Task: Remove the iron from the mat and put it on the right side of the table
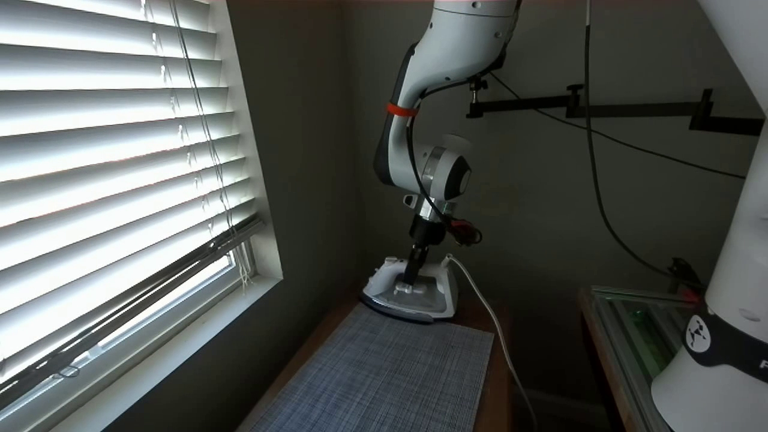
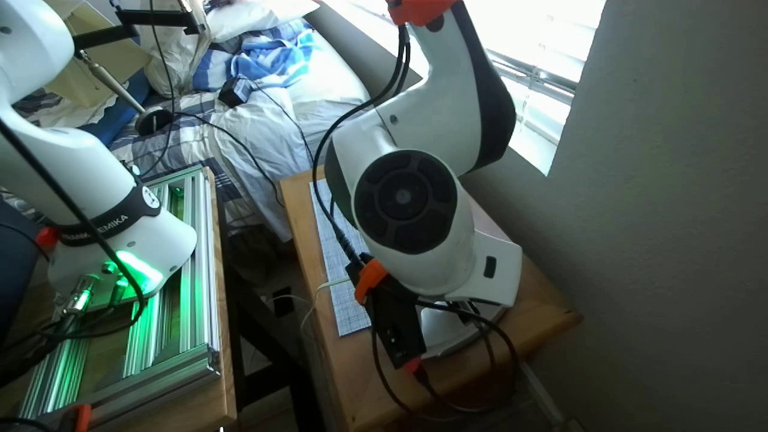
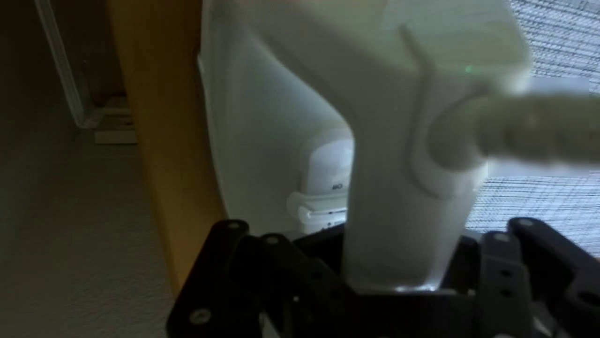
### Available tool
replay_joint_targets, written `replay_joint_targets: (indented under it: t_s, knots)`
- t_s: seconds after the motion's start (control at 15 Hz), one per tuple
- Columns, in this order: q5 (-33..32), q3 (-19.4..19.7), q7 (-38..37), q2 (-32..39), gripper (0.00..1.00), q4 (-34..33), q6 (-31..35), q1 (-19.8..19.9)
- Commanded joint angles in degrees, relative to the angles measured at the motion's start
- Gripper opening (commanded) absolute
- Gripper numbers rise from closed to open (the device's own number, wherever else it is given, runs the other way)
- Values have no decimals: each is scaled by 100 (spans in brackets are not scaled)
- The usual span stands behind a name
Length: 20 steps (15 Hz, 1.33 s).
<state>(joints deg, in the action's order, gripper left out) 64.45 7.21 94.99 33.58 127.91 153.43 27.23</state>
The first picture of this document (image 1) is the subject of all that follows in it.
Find white window frame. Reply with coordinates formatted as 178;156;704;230
0;0;285;432

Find white window blinds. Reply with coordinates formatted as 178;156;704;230
0;0;266;387

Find white clothes iron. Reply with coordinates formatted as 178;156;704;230
358;254;461;324

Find green lit metal rack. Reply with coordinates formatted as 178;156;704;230
579;287;643;432

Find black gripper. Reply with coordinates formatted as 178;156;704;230
397;208;451;285

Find black hanging cable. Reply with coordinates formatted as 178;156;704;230
580;0;691;282

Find aluminium profile base frame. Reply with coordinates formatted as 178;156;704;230
596;285;705;432

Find white iron power cord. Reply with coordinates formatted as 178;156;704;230
445;254;536;432

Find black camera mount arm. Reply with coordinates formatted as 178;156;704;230
466;75;765;137

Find wooden side table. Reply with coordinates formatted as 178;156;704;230
235;285;514;432

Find red clamp at robot base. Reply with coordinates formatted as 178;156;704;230
670;256;707;306

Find grey checked mat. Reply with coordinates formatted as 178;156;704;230
251;300;496;432

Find thin black camera cable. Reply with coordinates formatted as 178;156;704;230
487;69;747;179

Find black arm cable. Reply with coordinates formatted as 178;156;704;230
400;39;451;225

